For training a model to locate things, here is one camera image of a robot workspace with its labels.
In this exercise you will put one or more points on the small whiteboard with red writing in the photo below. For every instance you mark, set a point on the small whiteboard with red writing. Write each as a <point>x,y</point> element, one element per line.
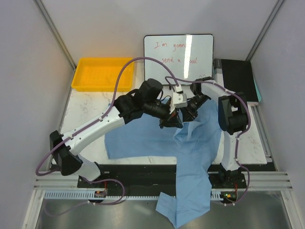
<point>189,57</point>

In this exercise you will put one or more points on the blue long sleeve shirt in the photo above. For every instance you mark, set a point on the blue long sleeve shirt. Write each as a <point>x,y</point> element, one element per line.
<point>195,147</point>

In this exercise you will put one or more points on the white slotted cable duct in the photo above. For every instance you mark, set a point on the white slotted cable duct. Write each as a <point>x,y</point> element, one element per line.
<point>102,195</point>

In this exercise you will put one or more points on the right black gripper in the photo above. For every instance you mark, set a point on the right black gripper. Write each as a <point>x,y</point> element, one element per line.
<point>188,114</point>

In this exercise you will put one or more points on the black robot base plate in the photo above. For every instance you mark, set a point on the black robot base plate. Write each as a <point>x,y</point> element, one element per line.
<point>140,180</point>

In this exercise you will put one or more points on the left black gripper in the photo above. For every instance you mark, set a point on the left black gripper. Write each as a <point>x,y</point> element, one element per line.
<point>172,119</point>

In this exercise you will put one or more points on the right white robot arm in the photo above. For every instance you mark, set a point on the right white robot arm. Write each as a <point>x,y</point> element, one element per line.
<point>233,118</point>

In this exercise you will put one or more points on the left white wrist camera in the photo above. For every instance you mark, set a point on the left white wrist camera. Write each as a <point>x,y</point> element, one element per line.
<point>178,100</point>

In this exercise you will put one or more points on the black binder folder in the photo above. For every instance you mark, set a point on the black binder folder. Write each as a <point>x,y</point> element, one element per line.
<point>237,76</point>

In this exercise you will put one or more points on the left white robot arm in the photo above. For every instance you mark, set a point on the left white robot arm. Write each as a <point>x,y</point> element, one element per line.
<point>66,148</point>

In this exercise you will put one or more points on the yellow plastic tray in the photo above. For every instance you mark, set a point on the yellow plastic tray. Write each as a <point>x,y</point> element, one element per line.
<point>97,74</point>

